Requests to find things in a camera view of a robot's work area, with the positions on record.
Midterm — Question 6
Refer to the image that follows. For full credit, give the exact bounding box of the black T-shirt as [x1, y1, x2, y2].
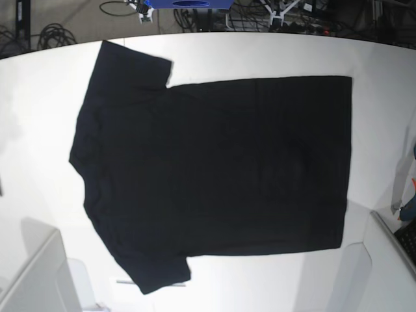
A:
[70, 42, 353, 294]

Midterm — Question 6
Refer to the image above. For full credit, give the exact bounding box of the blue plastic bin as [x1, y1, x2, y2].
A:
[144, 0, 234, 9]

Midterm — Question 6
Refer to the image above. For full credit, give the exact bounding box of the white power strip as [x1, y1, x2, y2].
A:
[227, 19, 329, 34]

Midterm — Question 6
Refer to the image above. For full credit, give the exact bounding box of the black keyboard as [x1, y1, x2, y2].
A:
[394, 220, 415, 272]

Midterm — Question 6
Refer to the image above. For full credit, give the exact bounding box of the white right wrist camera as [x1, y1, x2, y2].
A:
[138, 8, 154, 24]

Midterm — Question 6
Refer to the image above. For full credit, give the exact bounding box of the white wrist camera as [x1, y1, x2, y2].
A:
[138, 8, 154, 24]
[269, 10, 285, 26]

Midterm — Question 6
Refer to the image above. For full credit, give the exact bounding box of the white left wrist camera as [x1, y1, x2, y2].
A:
[269, 10, 285, 26]

